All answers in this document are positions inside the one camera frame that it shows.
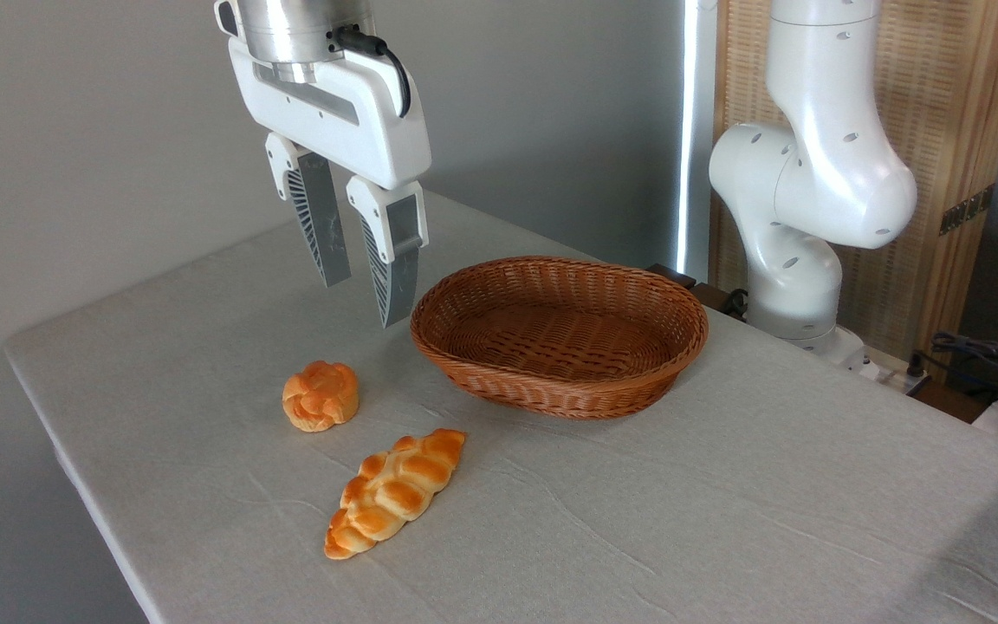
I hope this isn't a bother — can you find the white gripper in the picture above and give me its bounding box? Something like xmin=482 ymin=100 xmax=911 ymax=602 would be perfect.
xmin=227 ymin=36 xmax=433 ymax=329

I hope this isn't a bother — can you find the round knotted bread roll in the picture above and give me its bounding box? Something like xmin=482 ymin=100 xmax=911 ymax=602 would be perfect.
xmin=282 ymin=360 xmax=360 ymax=433

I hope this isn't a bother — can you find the brown wicker oval basket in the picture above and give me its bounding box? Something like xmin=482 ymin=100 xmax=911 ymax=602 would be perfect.
xmin=410 ymin=256 xmax=710 ymax=421

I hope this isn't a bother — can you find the long braided bread loaf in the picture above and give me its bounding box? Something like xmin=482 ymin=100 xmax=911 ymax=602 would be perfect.
xmin=324 ymin=428 xmax=468 ymax=561

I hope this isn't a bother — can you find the grey-white tablecloth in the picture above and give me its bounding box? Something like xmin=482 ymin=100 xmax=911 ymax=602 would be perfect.
xmin=3 ymin=184 xmax=998 ymax=624

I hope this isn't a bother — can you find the dark metal screen hinge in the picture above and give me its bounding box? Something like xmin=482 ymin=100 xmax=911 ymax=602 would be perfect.
xmin=938 ymin=183 xmax=997 ymax=237

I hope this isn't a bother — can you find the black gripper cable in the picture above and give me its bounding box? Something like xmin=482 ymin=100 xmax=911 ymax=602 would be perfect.
xmin=331 ymin=26 xmax=413 ymax=119

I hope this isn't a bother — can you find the black cable bundle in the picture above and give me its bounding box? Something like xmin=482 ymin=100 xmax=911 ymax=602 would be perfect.
xmin=909 ymin=331 xmax=998 ymax=410

